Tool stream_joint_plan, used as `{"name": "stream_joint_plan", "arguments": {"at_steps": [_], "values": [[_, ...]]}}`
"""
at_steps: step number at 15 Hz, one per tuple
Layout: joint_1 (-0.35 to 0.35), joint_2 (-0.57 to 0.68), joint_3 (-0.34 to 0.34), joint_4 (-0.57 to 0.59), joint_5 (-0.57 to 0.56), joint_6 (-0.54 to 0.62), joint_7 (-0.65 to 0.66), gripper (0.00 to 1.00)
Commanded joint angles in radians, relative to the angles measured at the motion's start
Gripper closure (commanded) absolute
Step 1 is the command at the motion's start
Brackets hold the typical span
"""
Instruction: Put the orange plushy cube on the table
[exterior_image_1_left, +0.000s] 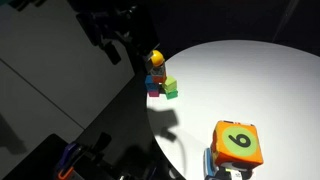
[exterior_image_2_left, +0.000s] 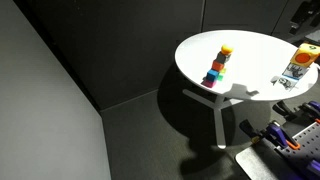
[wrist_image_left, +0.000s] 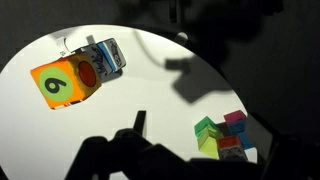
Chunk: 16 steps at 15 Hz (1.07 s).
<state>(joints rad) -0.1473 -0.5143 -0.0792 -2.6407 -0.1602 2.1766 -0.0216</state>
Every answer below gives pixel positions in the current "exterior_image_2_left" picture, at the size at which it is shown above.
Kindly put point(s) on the orange plushy number cube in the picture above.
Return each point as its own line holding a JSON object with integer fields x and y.
{"x": 305, "y": 55}

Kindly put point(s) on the checkered plush cube with pictures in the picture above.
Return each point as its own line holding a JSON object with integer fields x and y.
{"x": 290, "y": 77}

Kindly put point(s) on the magenta block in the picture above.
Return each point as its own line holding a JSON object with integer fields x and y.
{"x": 208, "y": 83}

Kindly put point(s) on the blue block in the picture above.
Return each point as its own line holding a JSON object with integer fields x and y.
{"x": 212, "y": 75}

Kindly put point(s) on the orange-red block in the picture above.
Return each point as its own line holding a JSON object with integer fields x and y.
{"x": 217, "y": 66}

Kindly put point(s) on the dark green block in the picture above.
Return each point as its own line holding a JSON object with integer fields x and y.
{"x": 220, "y": 77}

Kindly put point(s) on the white round table base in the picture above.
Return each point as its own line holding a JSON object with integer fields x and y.
{"x": 217, "y": 106}

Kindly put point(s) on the light green block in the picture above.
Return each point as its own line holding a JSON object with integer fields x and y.
{"x": 223, "y": 71}

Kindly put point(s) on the grey block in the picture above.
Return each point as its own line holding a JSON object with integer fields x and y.
{"x": 222, "y": 58}

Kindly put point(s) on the grey metal plate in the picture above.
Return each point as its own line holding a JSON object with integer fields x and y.
{"x": 253, "y": 165}

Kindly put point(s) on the purple clamp near plate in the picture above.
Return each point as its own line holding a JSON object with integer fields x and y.
{"x": 274, "y": 133}

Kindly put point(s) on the purple clamp upper right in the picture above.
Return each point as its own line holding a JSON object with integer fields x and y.
{"x": 310, "y": 110}

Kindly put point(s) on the black perforated breadboard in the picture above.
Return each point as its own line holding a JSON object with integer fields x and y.
{"x": 309, "y": 139}

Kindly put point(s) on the dark equipment upper right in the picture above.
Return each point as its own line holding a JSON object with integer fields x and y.
{"x": 307, "y": 10}

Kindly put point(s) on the purple clamp lower corner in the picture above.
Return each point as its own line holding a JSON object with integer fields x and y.
{"x": 314, "y": 166}

